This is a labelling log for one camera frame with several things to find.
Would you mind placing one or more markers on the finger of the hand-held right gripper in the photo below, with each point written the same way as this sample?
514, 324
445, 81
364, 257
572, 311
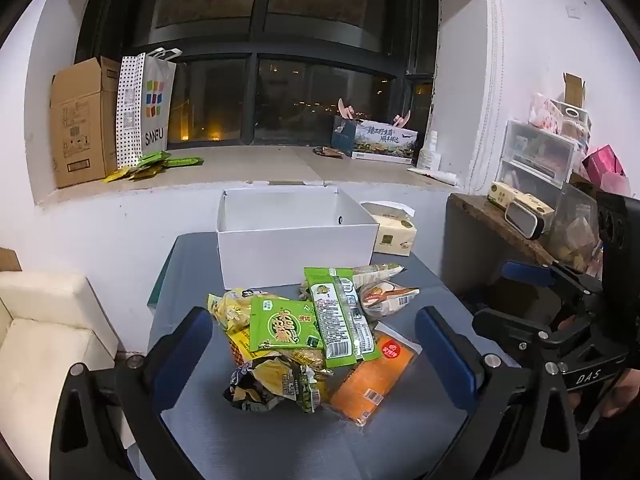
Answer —
505, 322
525, 272

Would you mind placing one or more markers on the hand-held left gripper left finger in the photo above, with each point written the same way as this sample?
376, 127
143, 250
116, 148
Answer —
182, 355

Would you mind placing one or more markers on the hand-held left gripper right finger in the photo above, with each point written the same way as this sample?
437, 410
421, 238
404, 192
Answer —
445, 355

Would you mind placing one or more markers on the yellow black snack packet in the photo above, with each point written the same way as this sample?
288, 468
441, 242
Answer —
270, 385

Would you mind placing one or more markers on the white cardboard box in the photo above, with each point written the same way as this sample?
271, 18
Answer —
295, 240

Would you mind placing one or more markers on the person's right hand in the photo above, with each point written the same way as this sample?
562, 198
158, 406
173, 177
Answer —
627, 392

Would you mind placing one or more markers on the white grey device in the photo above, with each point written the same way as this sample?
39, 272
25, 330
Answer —
522, 220

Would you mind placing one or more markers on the dark side table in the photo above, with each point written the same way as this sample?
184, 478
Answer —
475, 245

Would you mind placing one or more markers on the orange striped snack packet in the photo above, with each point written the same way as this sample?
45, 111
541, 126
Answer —
239, 345

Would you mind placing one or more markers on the clear plastic container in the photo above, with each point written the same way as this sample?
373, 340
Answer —
575, 230

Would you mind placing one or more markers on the yellow cartoon snack packet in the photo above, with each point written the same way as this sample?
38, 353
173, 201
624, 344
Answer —
230, 310

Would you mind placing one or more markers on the small yellow tissue pack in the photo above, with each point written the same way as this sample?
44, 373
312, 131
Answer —
540, 207
504, 195

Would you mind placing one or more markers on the clear pastry packet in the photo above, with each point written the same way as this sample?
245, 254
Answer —
387, 300

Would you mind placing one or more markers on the square green snack packet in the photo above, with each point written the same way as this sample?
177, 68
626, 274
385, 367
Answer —
285, 327

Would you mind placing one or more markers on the pink box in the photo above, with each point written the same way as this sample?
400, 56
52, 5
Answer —
602, 165

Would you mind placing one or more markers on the pale snack packet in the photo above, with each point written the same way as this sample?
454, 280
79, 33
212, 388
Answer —
375, 272

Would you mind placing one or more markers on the long green snack packet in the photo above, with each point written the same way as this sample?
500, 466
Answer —
340, 320

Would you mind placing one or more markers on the clear plastic drawer organizer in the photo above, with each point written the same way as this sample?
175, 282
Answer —
537, 157

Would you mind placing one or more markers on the beige tissue pack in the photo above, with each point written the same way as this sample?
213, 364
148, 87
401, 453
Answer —
395, 232

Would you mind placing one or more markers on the white paper sheet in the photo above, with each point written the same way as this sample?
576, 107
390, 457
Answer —
432, 175

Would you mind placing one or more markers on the white bottle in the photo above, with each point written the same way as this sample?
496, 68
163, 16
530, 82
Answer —
430, 152

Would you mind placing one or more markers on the pink patterned bag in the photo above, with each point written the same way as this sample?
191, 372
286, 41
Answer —
545, 112

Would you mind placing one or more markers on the small open cardboard box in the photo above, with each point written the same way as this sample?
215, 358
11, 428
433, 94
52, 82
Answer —
575, 90

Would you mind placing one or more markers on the printed scenery box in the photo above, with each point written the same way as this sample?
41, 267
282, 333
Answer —
385, 142

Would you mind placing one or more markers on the pile of green packets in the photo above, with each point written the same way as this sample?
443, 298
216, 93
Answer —
150, 162

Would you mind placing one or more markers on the pink clip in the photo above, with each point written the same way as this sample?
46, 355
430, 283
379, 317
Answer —
401, 120
346, 110

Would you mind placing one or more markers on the brown cardboard piece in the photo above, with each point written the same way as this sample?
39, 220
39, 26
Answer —
9, 259

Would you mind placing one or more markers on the dark blue small box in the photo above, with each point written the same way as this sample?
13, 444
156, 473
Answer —
344, 135

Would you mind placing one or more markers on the brown packet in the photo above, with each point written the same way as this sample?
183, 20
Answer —
329, 151

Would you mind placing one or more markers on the polka dot shopping bag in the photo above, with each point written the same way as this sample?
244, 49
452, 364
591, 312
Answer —
145, 110

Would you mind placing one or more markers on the brown cardboard box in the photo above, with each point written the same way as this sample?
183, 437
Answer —
82, 125

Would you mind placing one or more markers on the dark window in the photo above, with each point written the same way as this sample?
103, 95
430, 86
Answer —
300, 35

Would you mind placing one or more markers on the white wall switch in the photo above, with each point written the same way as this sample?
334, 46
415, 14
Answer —
575, 11

